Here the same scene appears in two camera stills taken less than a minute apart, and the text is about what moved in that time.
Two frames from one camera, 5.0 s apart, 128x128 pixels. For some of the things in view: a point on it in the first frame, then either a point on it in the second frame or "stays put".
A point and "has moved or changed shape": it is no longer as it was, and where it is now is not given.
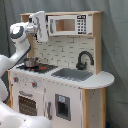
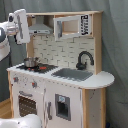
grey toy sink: [73, 74] stays put
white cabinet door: [63, 105] stays put
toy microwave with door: [77, 24] has moved or changed shape
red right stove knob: [34, 84] stays put
